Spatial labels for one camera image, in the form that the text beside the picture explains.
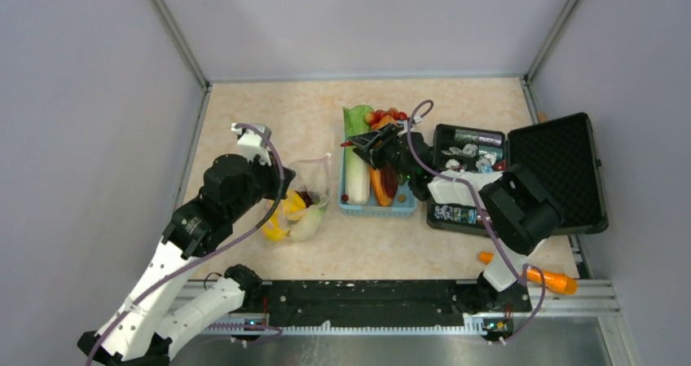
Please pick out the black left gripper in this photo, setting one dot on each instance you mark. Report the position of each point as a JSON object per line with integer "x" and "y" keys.
{"x": 275, "y": 174}

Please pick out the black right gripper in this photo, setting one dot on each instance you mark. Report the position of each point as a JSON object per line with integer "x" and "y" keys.
{"x": 370, "y": 152}

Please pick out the dark red toy eggplant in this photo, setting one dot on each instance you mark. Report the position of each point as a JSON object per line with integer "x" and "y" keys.
{"x": 389, "y": 181}

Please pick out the yellow toy bell pepper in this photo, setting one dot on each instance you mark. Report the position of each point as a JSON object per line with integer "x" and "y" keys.
{"x": 292, "y": 206}

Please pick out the dark red toy grapes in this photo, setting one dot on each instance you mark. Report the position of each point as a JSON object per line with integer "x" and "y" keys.
{"x": 306, "y": 197}

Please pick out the clear zip bag pink dots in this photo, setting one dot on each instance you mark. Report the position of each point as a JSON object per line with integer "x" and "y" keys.
{"x": 314, "y": 176}

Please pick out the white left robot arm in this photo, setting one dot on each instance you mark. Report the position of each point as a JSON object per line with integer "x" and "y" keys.
{"x": 143, "y": 331}

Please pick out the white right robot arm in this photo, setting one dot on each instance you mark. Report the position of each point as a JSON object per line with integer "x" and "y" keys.
{"x": 457, "y": 171}

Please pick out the light blue plastic basket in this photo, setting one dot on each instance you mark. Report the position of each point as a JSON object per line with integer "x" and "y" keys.
{"x": 367, "y": 192}

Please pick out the blue green chip row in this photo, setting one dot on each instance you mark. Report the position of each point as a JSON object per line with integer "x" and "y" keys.
{"x": 466, "y": 136}

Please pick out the purple chip row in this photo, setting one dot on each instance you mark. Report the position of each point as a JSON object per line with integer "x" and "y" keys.
{"x": 494, "y": 140}

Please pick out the black poker chip case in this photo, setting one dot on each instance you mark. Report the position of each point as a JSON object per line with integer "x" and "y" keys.
{"x": 560, "y": 153}

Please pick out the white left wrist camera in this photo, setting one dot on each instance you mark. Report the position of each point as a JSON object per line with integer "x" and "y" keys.
{"x": 251, "y": 144}

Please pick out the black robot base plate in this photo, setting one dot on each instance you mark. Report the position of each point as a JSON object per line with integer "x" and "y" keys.
{"x": 379, "y": 303}

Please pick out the orange handled tool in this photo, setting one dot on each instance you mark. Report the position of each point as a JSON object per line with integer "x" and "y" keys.
{"x": 545, "y": 277}

